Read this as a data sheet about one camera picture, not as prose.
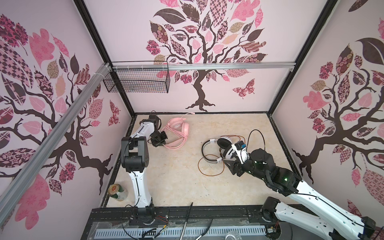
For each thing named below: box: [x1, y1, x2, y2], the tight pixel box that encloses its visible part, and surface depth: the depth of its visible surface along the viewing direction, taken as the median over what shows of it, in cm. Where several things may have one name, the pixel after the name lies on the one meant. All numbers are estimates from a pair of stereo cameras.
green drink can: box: [108, 183, 129, 202], surface depth 74 cm
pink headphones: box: [161, 112, 195, 150], surface depth 97 cm
